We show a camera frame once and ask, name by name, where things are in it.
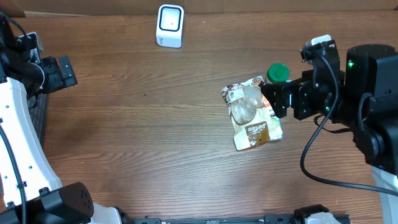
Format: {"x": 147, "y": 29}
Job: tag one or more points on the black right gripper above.
{"x": 299, "y": 91}

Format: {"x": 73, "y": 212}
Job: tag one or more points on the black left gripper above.
{"x": 53, "y": 76}

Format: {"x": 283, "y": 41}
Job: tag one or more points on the green lid jar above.
{"x": 278, "y": 73}

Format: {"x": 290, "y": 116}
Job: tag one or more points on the snack bag brown white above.
{"x": 253, "y": 119}

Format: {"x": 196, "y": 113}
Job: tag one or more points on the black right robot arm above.
{"x": 363, "y": 98}

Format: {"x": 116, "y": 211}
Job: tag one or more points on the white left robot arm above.
{"x": 33, "y": 193}

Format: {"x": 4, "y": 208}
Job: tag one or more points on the white barcode scanner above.
{"x": 169, "y": 28}

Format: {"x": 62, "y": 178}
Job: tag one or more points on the black mesh basket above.
{"x": 38, "y": 113}

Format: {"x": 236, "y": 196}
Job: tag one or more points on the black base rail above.
{"x": 266, "y": 219}

